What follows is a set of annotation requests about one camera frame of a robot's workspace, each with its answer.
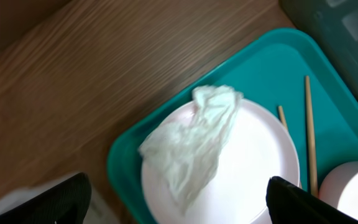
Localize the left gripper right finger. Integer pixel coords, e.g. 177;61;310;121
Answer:
265;176;358;224

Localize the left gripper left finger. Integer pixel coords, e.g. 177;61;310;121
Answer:
0;172;93;224

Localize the large white plate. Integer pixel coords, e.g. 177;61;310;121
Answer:
141;100;300;224

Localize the pink white bowl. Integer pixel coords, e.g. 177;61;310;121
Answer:
319;161;358;220

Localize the white napkin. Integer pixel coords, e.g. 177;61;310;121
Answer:
139;85;243;214

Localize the grey dishwasher rack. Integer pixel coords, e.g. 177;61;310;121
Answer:
279;0;358;98

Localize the wooden chopstick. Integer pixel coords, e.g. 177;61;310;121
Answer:
305;76;318;197
278;106;288;130

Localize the teal serving tray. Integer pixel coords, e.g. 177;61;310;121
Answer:
107;28;358;223

